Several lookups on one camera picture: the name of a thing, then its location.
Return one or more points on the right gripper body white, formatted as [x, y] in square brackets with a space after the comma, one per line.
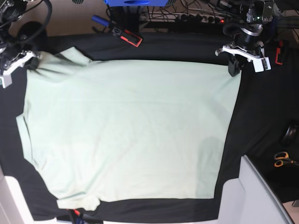
[19, 61]

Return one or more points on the white chair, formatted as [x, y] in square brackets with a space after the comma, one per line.
[248, 199]
[13, 207]

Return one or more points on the blue handled tool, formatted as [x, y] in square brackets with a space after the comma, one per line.
[100, 20]

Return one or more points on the blue box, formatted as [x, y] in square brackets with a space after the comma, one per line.
[121, 3]

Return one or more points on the light green T-shirt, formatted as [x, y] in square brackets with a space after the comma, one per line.
[106, 131]

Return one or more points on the black table cloth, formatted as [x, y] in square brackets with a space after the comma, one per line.
[267, 102]

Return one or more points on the white power strip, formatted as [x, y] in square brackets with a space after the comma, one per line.
[201, 18]

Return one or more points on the white chair left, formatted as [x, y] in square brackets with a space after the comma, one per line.
[13, 207]

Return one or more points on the red black clamp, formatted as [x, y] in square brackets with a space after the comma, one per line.
[280, 53]
[127, 36]

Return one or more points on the orange handled scissors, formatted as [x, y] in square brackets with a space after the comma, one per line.
[283, 159]

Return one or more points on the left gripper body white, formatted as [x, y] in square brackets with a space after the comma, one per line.
[257, 57]

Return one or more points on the red black clamp right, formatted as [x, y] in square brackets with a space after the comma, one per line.
[280, 53]

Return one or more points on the black round object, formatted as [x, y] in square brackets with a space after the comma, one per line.
[289, 135]

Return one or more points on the red black clamp top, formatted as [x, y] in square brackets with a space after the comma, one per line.
[127, 36]

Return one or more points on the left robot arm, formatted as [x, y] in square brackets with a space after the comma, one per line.
[246, 27]

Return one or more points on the white chair right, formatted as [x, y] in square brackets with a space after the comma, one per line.
[248, 199]

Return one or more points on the red blue clamp bottom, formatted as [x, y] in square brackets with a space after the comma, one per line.
[76, 217]

